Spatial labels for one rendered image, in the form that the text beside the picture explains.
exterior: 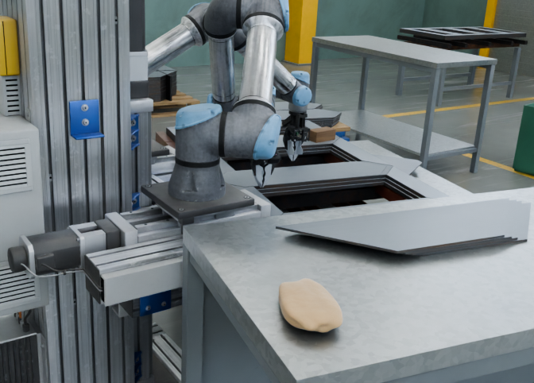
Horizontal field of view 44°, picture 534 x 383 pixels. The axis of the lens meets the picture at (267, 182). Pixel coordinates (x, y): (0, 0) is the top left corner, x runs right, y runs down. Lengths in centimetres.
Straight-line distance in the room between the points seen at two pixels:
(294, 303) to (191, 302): 46
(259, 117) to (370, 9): 1042
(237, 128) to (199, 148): 11
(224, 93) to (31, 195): 75
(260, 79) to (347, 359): 89
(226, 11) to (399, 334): 109
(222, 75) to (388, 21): 1038
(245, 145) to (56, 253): 51
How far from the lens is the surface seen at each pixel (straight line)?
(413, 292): 130
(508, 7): 1177
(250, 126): 163
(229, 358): 172
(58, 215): 176
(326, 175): 253
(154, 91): 687
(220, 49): 200
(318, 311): 112
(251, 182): 239
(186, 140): 165
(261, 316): 116
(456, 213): 166
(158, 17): 972
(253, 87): 172
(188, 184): 168
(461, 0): 1242
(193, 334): 160
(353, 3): 1173
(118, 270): 154
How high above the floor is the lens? 164
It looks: 19 degrees down
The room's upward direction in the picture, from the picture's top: 3 degrees clockwise
